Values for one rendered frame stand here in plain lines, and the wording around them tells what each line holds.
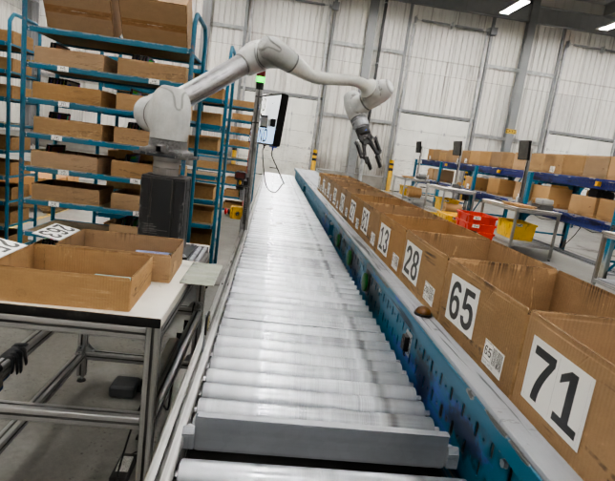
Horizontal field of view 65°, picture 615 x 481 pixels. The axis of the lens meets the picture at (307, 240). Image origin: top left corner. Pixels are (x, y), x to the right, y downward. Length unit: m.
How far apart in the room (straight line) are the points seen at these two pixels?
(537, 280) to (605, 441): 0.67
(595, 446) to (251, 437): 0.54
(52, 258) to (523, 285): 1.43
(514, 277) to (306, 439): 0.68
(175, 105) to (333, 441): 1.51
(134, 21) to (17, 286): 2.14
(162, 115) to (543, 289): 1.51
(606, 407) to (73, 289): 1.26
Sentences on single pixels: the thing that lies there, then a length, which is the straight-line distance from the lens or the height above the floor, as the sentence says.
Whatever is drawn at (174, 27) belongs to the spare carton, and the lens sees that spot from 3.29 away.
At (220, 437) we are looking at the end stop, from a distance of 0.96.
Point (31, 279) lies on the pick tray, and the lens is 1.53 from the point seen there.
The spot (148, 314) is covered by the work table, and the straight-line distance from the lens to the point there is 1.46.
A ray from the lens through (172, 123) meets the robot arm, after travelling 2.08.
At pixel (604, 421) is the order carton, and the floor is 0.98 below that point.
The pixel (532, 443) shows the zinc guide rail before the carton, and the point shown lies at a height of 0.89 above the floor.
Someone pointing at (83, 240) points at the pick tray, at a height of 0.81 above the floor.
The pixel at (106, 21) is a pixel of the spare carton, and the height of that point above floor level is 1.84.
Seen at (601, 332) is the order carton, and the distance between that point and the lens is 1.00.
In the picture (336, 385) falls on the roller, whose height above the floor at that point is 0.75.
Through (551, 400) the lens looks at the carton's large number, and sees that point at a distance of 0.86.
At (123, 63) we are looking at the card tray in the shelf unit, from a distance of 3.24.
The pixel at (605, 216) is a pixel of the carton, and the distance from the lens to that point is 8.07.
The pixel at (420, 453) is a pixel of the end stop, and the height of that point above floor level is 0.74.
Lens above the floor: 1.27
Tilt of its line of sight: 11 degrees down
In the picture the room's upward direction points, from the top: 8 degrees clockwise
